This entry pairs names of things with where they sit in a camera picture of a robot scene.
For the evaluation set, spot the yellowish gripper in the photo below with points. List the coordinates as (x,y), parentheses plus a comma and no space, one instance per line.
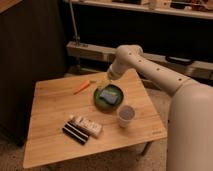
(104,82)

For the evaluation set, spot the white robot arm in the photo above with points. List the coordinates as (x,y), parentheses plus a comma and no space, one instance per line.
(190,120)

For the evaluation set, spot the blue sponge block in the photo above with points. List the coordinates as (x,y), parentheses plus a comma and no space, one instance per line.
(108,96)

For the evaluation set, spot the orange carrot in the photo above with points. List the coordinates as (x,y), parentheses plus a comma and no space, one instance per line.
(83,86)

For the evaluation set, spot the green round plate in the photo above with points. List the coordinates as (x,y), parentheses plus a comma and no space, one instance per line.
(102,105)

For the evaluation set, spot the white paper cup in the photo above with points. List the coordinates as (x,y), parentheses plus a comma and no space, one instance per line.
(125,114)

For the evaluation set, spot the white snack box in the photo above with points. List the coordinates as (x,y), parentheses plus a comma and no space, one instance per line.
(92,128)

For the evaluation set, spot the grey metal pole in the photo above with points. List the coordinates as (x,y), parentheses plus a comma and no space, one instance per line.
(76,35)

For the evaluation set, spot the black striped snack box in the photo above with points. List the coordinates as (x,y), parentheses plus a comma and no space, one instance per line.
(75,133)

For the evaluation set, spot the long white shelf unit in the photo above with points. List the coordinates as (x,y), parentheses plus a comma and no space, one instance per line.
(197,69)

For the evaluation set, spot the upper white shelf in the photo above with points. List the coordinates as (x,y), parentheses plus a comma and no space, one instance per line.
(142,8)

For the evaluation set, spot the black handle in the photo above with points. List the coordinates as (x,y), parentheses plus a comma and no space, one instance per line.
(180,61)

